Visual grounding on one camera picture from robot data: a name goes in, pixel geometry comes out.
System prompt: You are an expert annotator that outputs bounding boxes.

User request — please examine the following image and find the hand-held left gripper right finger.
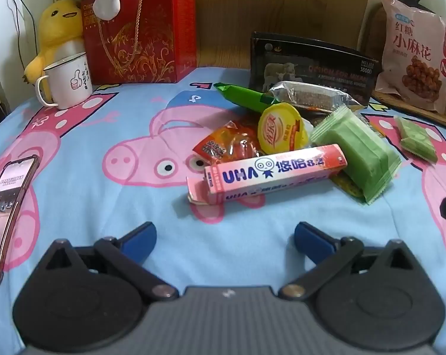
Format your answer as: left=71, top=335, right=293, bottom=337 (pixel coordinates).
left=279, top=221, right=413, bottom=301

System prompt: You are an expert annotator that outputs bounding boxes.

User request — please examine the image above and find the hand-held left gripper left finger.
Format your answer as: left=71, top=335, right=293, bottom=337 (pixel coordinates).
left=42, top=221, right=180, bottom=302

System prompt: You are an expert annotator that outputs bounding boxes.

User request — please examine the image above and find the small green pastry packet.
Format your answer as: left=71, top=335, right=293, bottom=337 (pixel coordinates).
left=395, top=116, right=439, bottom=163

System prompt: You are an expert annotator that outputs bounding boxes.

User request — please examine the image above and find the pink candy box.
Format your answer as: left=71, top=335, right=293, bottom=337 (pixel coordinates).
left=187, top=143, right=348, bottom=206

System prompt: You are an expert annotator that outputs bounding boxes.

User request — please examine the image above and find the large green pastry packet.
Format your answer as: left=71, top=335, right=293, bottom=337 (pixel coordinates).
left=311, top=105, right=402, bottom=205

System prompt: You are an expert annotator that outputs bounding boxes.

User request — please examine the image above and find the yellow lid jelly cup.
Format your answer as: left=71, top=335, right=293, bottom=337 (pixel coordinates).
left=258, top=104, right=310, bottom=155

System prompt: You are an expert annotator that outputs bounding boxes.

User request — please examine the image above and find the red orange snack packet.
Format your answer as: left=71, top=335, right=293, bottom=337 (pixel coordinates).
left=192, top=120, right=263, bottom=164

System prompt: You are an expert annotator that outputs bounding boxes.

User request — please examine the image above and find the clear brown bar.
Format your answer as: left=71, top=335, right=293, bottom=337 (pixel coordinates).
left=269, top=80, right=364, bottom=114

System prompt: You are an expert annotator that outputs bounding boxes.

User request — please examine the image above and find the green snack stick wrapper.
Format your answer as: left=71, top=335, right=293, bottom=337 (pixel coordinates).
left=213, top=82, right=283, bottom=114

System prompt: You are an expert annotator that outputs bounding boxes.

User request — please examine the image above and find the black cardboard box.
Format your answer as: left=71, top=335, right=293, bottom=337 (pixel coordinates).
left=249, top=32, right=379, bottom=109

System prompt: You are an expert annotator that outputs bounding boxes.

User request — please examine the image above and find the printed blanket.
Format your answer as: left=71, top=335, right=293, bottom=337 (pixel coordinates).
left=0, top=67, right=446, bottom=355

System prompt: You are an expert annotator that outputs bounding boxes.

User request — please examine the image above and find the smartphone in clear case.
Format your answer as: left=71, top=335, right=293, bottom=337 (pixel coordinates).
left=0, top=154, right=39, bottom=286

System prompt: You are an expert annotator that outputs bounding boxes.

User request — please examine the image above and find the large pink snack bag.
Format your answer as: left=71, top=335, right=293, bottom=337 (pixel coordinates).
left=373, top=0, right=446, bottom=114

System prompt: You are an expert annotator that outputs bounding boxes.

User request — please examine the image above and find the white enamel mug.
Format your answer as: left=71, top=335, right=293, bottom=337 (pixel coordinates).
left=34, top=52, right=94, bottom=110

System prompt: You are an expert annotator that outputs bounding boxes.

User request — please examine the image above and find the red gift box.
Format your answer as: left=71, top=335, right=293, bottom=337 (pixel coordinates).
left=80, top=0, right=197, bottom=85

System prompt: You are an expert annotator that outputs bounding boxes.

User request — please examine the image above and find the yellow duck plush toy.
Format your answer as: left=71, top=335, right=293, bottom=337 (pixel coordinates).
left=23, top=0, right=88, bottom=84

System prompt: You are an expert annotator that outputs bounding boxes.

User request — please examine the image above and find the wood grain wall board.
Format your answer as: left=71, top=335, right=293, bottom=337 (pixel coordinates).
left=49, top=0, right=373, bottom=72

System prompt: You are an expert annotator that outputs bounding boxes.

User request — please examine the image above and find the black wall cable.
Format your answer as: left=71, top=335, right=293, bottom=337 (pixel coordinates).
left=7, top=0, right=39, bottom=79

